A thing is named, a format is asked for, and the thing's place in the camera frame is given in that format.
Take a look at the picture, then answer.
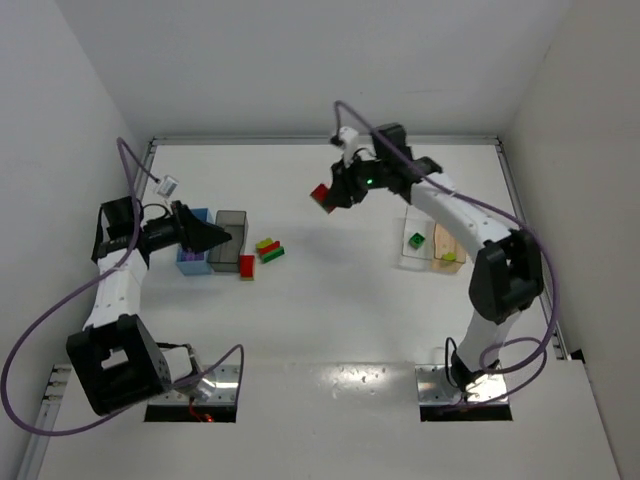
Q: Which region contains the light blue plastic container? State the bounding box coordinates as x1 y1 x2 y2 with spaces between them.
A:
175 208 213 276

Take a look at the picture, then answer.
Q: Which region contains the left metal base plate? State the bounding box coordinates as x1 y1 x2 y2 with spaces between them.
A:
144 364 240 423

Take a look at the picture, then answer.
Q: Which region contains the dark green square lego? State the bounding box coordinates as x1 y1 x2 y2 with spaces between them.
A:
408 232 425 250

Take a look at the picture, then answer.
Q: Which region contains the red lego brick front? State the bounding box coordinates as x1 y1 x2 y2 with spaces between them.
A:
310 183 335 214

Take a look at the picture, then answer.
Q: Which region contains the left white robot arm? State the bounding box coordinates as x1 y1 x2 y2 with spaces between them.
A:
66 196 232 416

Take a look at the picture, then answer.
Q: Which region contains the red green lego pile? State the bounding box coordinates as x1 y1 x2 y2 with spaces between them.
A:
256 237 285 264

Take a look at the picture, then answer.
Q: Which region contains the smoky grey plastic container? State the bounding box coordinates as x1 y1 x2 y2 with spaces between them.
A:
208 210 248 273

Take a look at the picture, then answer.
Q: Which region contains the purple cable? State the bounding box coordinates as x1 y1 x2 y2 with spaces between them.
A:
0 137 245 437
333 100 559 409

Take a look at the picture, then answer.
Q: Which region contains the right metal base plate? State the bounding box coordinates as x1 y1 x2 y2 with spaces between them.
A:
415 364 513 422

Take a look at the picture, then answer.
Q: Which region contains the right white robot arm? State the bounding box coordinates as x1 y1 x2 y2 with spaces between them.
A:
322 123 543 390

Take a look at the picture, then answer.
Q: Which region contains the purple round lego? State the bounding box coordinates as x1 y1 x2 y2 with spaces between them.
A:
179 251 205 262

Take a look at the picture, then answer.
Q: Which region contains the clear plastic container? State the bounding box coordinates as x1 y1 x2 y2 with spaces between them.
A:
398 205 435 272

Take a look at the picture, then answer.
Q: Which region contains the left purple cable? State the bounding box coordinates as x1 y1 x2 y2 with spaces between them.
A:
0 137 245 437

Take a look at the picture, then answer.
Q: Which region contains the red lego near grey container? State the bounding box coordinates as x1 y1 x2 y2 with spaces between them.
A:
239 255 256 281

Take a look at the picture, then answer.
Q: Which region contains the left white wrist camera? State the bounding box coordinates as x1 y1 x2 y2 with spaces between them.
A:
153 175 179 199

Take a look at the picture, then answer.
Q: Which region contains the orange translucent plastic container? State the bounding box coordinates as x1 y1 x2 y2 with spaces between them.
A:
431 224 467 274

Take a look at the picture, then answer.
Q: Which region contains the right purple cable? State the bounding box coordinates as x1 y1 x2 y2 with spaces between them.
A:
333 100 559 409

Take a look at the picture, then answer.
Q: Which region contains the metal base plate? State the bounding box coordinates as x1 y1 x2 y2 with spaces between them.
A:
415 364 513 422
144 364 240 423

